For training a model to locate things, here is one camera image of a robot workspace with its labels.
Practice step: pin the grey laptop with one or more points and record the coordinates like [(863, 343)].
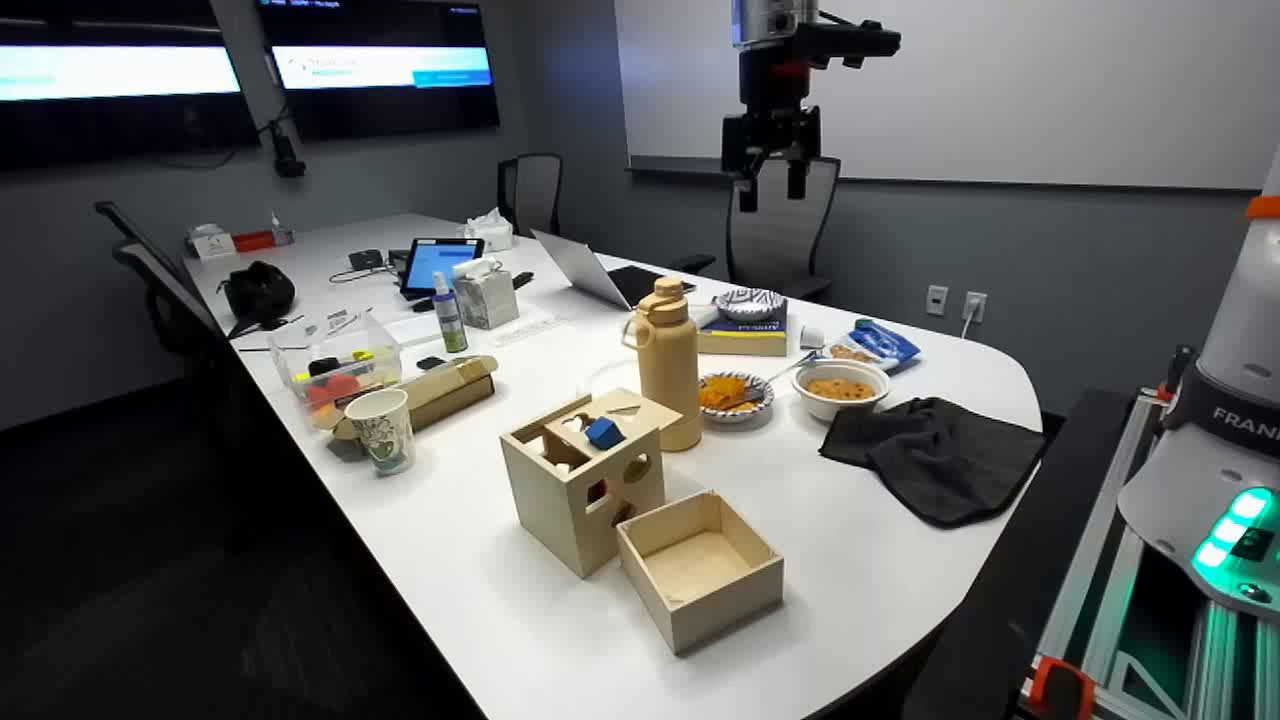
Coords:
[(586, 273)]

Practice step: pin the blue shape block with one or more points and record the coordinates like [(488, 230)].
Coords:
[(601, 432)]

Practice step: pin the wall monitor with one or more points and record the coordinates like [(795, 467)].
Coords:
[(110, 94), (380, 66)]

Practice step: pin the white patterned plate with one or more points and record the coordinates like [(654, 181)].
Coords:
[(749, 305)]

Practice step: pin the robot base stand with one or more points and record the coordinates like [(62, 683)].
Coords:
[(1211, 502)]

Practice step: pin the paper cup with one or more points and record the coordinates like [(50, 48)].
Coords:
[(380, 426)]

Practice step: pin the black cloth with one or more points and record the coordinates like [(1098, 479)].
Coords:
[(940, 463)]

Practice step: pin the clear plastic container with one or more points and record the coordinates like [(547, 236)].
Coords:
[(333, 362)]

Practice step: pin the black and white patterned bowl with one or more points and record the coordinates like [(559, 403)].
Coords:
[(732, 397)]

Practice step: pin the open wooden box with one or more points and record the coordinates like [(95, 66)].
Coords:
[(703, 569)]

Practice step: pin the blue and yellow box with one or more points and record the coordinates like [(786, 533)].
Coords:
[(740, 337)]

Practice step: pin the wall power outlet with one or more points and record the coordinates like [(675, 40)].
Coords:
[(970, 305)]

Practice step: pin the left wall monitor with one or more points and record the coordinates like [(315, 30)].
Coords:
[(110, 94)]

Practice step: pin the crumpled white tissue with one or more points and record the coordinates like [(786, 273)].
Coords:
[(493, 230)]

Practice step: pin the wooden rolling block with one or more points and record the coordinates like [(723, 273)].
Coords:
[(422, 403)]

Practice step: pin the white red box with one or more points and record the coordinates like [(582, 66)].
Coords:
[(209, 241)]

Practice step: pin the grey office chair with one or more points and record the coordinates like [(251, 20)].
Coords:
[(779, 241)]

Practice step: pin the right wall monitor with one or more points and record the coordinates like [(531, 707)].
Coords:
[(380, 66)]

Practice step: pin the tablet with blue screen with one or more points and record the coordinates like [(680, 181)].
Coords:
[(432, 258)]

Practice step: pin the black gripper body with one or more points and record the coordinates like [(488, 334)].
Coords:
[(779, 56)]

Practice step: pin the ceiling mounted camera pole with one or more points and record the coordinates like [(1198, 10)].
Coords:
[(257, 80)]

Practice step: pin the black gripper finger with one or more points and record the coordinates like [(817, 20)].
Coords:
[(797, 179), (744, 195)]

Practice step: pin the white tissue box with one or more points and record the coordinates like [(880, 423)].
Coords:
[(484, 293)]

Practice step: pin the far black office chair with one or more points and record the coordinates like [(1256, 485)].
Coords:
[(531, 190)]

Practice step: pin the small green spray bottle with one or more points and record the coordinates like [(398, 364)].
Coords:
[(448, 312)]

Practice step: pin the white bowl with snacks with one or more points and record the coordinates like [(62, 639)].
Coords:
[(834, 387)]

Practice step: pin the blue snack packet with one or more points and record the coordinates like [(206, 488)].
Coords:
[(879, 345)]

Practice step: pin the left side office chair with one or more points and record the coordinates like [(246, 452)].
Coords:
[(184, 331)]

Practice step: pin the wooden shape sorter box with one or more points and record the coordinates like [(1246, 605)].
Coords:
[(570, 494)]

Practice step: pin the tan water bottle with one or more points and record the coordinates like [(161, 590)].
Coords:
[(665, 350)]

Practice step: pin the whiteboard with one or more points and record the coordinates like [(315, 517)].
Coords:
[(1117, 94)]

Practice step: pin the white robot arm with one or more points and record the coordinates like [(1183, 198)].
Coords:
[(782, 45)]

